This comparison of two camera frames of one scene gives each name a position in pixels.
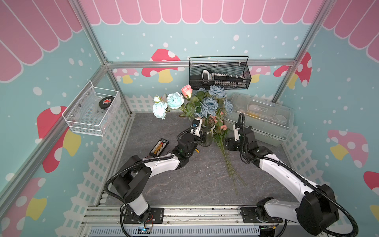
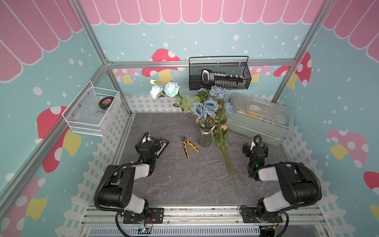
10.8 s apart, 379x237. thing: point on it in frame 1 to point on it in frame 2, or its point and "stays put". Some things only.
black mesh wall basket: (230, 72) stays put
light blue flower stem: (174, 100) to (158, 91)
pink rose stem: (186, 91) to (227, 154)
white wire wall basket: (93, 110) stays put
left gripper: (203, 138) to (156, 146)
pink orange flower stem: (229, 165) stays put
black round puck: (104, 102) stays put
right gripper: (230, 146) to (247, 149)
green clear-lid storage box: (272, 123) stays put
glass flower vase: (207, 131) stays put
